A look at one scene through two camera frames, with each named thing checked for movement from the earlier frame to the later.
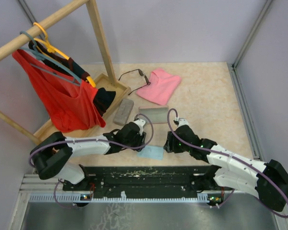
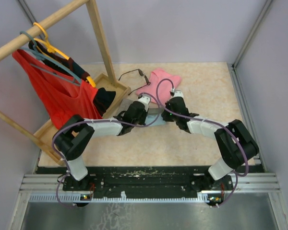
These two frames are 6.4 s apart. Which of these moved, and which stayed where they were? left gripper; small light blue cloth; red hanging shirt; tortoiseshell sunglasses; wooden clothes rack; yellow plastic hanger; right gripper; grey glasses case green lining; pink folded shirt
Moved: right gripper; small light blue cloth; left gripper
Stayed: grey glasses case green lining; red hanging shirt; pink folded shirt; wooden clothes rack; yellow plastic hanger; tortoiseshell sunglasses
